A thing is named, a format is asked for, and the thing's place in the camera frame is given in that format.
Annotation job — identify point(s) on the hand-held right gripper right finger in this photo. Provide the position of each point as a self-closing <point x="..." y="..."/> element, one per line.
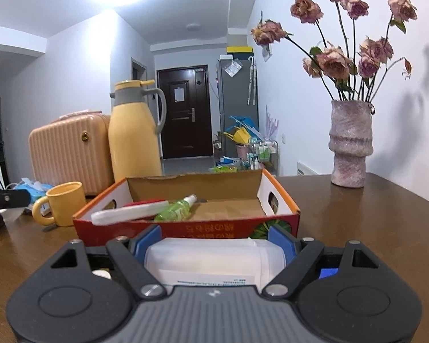
<point x="280" y="243"/>

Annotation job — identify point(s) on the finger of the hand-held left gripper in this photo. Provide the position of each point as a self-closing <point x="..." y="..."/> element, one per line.
<point x="10" y="197"/>

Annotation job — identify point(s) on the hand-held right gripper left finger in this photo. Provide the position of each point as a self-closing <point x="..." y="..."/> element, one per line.
<point x="148" y="243"/>

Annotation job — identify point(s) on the white red lint brush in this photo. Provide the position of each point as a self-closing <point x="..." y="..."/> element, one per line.
<point x="128" y="212"/>

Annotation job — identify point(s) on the red cardboard box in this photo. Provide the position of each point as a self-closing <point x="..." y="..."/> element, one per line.
<point x="110" y="230"/>

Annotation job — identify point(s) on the green spray bottle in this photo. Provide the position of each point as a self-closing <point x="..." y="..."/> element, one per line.
<point x="175" y="209"/>

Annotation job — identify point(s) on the blue round lid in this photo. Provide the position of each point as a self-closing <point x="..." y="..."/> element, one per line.
<point x="329" y="273"/>

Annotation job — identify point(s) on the white plastic jar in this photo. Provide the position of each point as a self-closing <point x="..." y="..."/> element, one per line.
<point x="207" y="257"/>

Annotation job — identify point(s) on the blue tissue pack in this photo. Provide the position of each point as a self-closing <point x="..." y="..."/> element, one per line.
<point x="35" y="189"/>

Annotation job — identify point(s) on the yellow ceramic mug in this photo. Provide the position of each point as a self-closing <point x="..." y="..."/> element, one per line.
<point x="66" y="203"/>

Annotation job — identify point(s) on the pink ribbed suitcase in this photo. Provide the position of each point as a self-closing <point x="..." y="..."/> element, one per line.
<point x="68" y="150"/>

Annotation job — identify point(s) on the green packet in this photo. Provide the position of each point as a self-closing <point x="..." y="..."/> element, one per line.
<point x="227" y="168"/>

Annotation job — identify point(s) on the pink bucket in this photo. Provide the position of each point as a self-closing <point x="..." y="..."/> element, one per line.
<point x="242" y="151"/>

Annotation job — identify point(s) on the yellow thermos jug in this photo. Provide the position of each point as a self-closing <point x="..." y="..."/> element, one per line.
<point x="134" y="143"/>

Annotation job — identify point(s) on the yellow watering can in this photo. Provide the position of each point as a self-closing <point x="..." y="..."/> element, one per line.
<point x="239" y="136"/>

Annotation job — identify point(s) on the pink textured vase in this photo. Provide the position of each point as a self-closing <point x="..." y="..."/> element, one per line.
<point x="350" y="146"/>

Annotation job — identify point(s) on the blue folding rack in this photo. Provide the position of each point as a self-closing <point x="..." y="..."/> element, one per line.
<point x="245" y="123"/>

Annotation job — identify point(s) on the dark entrance door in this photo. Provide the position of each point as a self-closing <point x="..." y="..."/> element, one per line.
<point x="196" y="121"/>

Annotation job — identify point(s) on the grey refrigerator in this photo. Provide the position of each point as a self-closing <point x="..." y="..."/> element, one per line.
<point x="236" y="100"/>

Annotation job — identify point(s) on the paper note on door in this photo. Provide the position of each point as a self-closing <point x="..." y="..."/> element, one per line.
<point x="179" y="94"/>

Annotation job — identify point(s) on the grey side door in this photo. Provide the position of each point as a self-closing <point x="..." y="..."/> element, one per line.
<point x="137" y="73"/>

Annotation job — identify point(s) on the bunch of dried roses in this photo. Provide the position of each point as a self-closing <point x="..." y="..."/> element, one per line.
<point x="334" y="60"/>

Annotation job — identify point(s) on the yellow black box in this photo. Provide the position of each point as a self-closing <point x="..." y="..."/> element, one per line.
<point x="239" y="50"/>

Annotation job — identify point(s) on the small round ceiling light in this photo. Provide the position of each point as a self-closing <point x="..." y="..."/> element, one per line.
<point x="193" y="26"/>

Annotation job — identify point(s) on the white wall heater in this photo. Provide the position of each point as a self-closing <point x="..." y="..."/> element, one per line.
<point x="305" y="168"/>

